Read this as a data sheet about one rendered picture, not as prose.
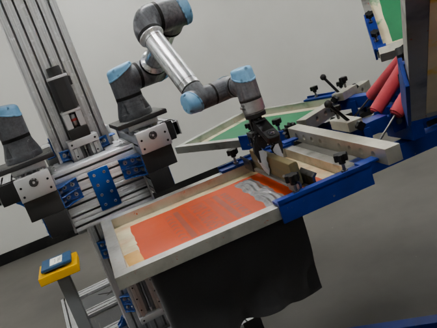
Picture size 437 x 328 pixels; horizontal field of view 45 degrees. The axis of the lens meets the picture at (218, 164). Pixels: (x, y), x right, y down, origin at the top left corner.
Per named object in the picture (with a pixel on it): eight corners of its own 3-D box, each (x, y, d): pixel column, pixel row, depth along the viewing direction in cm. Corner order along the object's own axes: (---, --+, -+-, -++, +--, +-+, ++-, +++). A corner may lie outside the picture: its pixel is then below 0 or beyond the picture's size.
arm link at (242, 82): (242, 65, 177) (256, 62, 169) (252, 96, 179) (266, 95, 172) (223, 73, 173) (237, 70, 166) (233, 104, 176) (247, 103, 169)
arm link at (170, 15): (126, 71, 236) (148, -5, 188) (155, 61, 243) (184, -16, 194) (139, 94, 234) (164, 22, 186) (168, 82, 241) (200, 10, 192)
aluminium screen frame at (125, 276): (119, 291, 139) (114, 278, 138) (103, 230, 194) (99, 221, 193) (373, 179, 155) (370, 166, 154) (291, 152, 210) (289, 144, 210)
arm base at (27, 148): (6, 163, 222) (-3, 141, 220) (41, 150, 226) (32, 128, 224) (6, 168, 208) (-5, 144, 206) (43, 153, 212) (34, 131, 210)
